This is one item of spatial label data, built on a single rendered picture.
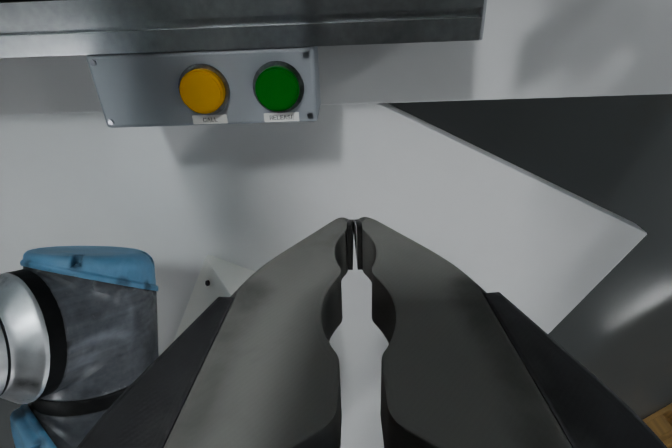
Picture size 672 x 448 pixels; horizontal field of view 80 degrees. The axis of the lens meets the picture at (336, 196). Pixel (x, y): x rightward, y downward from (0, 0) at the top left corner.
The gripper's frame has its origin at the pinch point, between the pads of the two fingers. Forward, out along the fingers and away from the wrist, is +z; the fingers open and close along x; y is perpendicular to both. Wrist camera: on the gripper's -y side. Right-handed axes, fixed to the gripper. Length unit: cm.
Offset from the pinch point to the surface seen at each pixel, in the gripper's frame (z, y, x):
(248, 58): 27.3, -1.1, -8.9
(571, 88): 37.3, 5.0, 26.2
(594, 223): 37, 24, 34
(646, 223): 123, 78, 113
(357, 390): 37, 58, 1
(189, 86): 26.1, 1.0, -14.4
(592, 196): 123, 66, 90
